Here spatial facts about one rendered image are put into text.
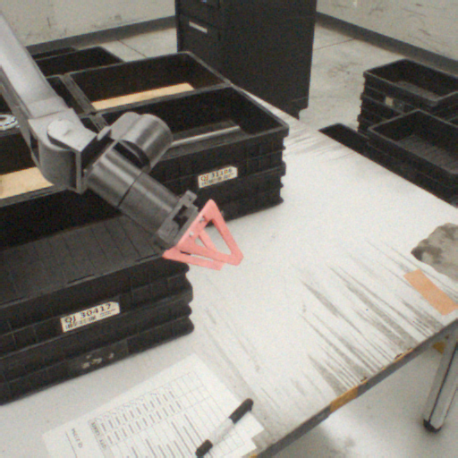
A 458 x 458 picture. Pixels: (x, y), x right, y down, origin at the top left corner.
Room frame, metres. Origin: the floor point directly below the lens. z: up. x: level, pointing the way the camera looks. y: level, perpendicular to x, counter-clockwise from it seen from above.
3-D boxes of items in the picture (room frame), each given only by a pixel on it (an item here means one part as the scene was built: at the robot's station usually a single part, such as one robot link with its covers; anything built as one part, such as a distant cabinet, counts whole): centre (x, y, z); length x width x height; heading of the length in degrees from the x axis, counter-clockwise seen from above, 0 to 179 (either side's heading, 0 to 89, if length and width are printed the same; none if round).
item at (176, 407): (0.54, 0.13, 0.70); 0.33 x 0.23 x 0.01; 126
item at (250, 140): (1.26, 0.10, 0.92); 0.40 x 0.30 x 0.02; 118
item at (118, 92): (1.53, 0.24, 0.87); 0.40 x 0.30 x 0.11; 118
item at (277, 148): (1.26, 0.10, 0.87); 0.40 x 0.30 x 0.11; 118
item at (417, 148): (1.80, -0.73, 0.37); 0.40 x 0.30 x 0.45; 36
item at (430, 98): (2.36, -0.82, 0.37); 0.40 x 0.30 x 0.45; 36
